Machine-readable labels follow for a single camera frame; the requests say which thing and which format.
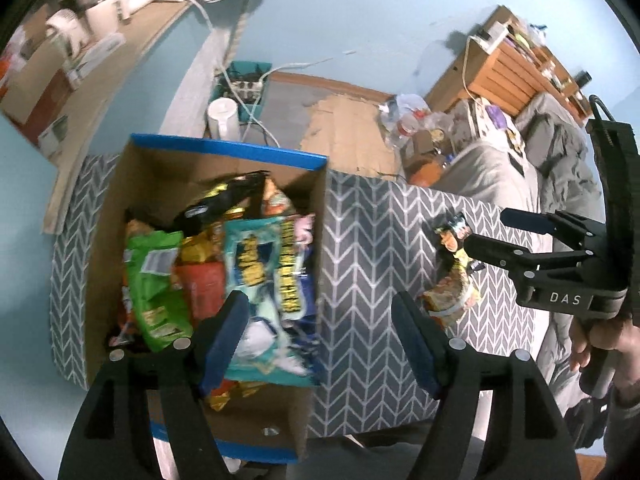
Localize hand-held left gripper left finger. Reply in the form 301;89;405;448
57;290;251;480

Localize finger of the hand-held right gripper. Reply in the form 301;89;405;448
500;207;608;256
464;232;596;286

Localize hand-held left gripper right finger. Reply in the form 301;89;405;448
391;292;581;480

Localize black yellow snack bag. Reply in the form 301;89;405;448
419;212;483;331

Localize red snack bag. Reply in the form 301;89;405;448
172;260;228;323

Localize light blue snack bag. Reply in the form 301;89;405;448
220;214;321;388

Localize green snack bag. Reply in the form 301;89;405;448
122;220;195;353

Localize black gold snack bag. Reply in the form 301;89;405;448
172;172;271;236

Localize pink snack bag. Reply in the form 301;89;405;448
295;212;318;246

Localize small orange snack bag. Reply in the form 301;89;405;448
262;177;301;218

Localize blue-edged cardboard box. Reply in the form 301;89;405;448
82;132;329;465

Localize person's right forearm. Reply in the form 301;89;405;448
602;382;640;463

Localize person's right hand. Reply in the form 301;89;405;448
569;310;640;391

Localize grey blanket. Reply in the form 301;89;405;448
440;92;608;401

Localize long yellow snack pack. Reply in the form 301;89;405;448
206;379;271;412

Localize grey chevron cloth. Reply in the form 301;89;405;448
49;152;543;438

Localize orange cartoon snack bag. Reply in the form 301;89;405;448
107;285;146;351

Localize orange bottle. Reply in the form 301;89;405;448
407;157;446;186

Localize wooden slatted shelf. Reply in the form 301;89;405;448
425;5;593;121

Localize clear plastic bag pile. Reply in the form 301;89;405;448
380;92;453;148

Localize white power adapter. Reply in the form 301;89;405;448
472;22;506;53

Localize flat cardboard sheet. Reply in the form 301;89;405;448
300;95;406;176

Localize white plastic jug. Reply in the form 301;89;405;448
206;97;242;141

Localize teal plastic crate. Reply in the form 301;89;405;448
210;60;275;123

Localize white power strip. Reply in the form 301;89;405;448
232;77;263;101

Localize grey fabric panel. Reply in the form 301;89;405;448
160;30;236;138

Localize small white box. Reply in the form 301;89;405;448
37;115;68;153

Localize wooden shelf board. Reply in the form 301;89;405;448
42;0;196;236

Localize flat white box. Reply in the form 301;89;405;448
67;32;126;81

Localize brown cardboard box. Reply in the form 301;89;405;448
0;45;66;131

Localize white cup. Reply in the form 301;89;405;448
85;0;123;36

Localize white round appliance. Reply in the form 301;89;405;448
45;7;88;56

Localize white charger cable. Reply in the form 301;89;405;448
461;35;483;103

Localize white power cable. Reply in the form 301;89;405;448
260;57;331;83

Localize braided rope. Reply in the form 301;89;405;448
227;0;251;61

